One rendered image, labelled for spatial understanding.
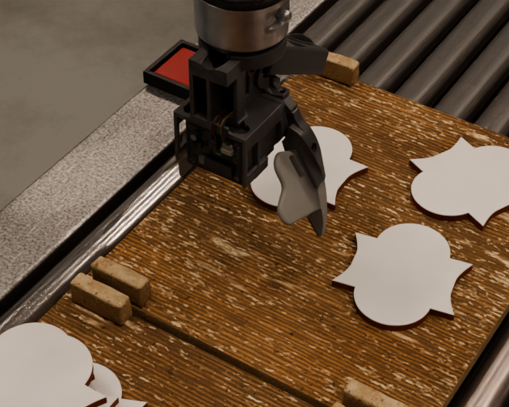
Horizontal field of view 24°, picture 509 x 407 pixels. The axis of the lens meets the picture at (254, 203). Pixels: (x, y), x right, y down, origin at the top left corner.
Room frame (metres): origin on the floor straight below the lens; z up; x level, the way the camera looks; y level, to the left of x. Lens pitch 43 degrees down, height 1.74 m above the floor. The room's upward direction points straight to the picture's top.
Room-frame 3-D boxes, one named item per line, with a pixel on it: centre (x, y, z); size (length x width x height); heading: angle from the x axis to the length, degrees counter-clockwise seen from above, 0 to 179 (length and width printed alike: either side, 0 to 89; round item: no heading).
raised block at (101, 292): (0.72, 0.14, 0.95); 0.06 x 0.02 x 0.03; 58
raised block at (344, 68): (1.07, -0.09, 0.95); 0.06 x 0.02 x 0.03; 57
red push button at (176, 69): (1.09, 0.08, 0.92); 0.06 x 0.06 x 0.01; 57
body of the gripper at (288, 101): (0.77, 0.01, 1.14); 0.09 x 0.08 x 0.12; 148
